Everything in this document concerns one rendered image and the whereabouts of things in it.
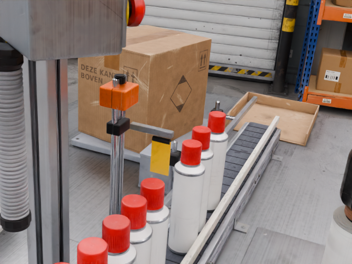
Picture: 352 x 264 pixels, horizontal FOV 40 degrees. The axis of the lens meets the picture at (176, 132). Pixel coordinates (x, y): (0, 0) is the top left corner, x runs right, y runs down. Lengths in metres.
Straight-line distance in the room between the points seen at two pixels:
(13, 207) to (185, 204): 0.34
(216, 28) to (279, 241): 4.16
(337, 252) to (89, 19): 0.44
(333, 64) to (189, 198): 3.67
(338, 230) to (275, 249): 0.26
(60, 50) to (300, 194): 0.87
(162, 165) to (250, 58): 4.34
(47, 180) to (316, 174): 0.84
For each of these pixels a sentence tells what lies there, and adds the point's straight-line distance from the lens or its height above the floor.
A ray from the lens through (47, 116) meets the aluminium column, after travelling 0.63.
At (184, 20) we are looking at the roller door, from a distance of 5.04.
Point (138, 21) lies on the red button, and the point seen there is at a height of 1.31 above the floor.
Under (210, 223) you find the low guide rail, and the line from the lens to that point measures 0.90.
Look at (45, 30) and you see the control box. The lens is 0.45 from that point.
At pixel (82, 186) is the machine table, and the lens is 1.16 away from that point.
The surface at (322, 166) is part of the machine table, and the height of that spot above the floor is 0.83.
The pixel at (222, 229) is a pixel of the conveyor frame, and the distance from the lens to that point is 0.95.
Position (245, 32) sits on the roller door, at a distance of 4.97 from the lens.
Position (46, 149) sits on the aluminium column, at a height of 1.13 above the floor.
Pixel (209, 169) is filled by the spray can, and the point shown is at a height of 1.02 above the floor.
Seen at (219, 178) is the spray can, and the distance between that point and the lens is 0.96.
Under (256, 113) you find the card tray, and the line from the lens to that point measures 1.70.
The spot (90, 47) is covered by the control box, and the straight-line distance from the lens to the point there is 0.47.
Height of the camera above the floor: 1.41
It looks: 23 degrees down
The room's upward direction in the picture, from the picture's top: 5 degrees clockwise
